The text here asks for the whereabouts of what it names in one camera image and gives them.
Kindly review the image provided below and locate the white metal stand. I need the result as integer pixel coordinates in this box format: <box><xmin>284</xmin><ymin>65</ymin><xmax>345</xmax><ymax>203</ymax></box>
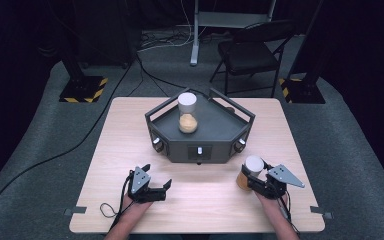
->
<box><xmin>189</xmin><ymin>0</ymin><xmax>277</xmax><ymax>67</ymax></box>

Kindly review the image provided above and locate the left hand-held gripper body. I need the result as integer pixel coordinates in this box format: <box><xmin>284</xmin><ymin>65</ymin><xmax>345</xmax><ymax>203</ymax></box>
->
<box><xmin>127</xmin><ymin>166</ymin><xmax>168</xmax><ymax>205</ymax></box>

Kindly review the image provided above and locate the left hand-held gripper cable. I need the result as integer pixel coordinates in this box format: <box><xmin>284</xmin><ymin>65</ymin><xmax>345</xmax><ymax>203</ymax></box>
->
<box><xmin>99</xmin><ymin>170</ymin><xmax>135</xmax><ymax>232</ymax></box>

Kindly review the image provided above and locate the long black floor cable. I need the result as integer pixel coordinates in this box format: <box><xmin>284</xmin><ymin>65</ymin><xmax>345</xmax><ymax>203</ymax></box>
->
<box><xmin>0</xmin><ymin>53</ymin><xmax>142</xmax><ymax>240</ymax></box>

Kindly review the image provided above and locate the black equipment cabinet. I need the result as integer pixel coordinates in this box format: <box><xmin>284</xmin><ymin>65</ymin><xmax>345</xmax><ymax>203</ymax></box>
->
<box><xmin>72</xmin><ymin>0</ymin><xmax>142</xmax><ymax>69</ymax></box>

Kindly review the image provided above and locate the hand-held gripper cable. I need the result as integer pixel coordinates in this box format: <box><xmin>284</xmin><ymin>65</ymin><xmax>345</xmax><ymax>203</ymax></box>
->
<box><xmin>99</xmin><ymin>170</ymin><xmax>135</xmax><ymax>232</ymax></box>
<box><xmin>281</xmin><ymin>191</ymin><xmax>302</xmax><ymax>235</ymax></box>

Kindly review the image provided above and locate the black stand with striped base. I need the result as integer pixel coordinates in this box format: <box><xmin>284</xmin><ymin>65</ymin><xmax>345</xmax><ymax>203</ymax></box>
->
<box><xmin>278</xmin><ymin>0</ymin><xmax>327</xmax><ymax>105</ymax></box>
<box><xmin>58</xmin><ymin>0</ymin><xmax>109</xmax><ymax>104</ymax></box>

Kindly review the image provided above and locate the person's left hand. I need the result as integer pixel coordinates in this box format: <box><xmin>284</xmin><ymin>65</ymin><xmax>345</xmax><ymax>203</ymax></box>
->
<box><xmin>121</xmin><ymin>194</ymin><xmax>155</xmax><ymax>220</ymax></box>

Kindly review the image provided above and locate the dark grey corner shelf tray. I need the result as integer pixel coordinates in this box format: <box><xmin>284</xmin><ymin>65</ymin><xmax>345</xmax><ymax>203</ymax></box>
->
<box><xmin>144</xmin><ymin>86</ymin><xmax>257</xmax><ymax>166</ymax></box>

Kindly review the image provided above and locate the person's right hand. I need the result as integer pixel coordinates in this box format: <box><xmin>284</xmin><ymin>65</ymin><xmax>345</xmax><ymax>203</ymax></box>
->
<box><xmin>253</xmin><ymin>192</ymin><xmax>290</xmax><ymax>215</ymax></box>

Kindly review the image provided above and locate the black folding chair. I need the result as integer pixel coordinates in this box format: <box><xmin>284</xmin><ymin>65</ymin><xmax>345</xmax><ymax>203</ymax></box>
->
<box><xmin>209</xmin><ymin>19</ymin><xmax>297</xmax><ymax>99</ymax></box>

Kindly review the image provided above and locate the bundle of floor cables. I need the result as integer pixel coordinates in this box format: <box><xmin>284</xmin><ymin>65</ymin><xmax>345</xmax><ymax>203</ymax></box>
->
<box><xmin>139</xmin><ymin>29</ymin><xmax>214</xmax><ymax>54</ymax></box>

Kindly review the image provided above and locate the right hand-held gripper cable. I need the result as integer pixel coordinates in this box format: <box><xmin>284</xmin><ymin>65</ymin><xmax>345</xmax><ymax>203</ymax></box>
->
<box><xmin>281</xmin><ymin>191</ymin><xmax>302</xmax><ymax>235</ymax></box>

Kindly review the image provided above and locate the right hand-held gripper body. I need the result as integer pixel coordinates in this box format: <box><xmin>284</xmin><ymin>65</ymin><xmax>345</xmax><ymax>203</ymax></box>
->
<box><xmin>247</xmin><ymin>163</ymin><xmax>306</xmax><ymax>201</ymax></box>

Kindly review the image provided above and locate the jar with amber contents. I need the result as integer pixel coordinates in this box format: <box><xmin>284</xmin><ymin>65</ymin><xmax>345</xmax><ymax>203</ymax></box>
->
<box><xmin>235</xmin><ymin>154</ymin><xmax>265</xmax><ymax>192</ymax></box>

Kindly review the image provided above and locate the grey tape strip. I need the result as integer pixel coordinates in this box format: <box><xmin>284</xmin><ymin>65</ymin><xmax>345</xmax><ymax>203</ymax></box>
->
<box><xmin>309</xmin><ymin>205</ymin><xmax>334</xmax><ymax>220</ymax></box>
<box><xmin>63</xmin><ymin>205</ymin><xmax>88</xmax><ymax>217</ymax></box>

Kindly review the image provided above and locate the jar with pale powder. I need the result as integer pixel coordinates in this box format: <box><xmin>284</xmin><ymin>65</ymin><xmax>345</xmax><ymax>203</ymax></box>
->
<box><xmin>177</xmin><ymin>91</ymin><xmax>199</xmax><ymax>135</ymax></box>

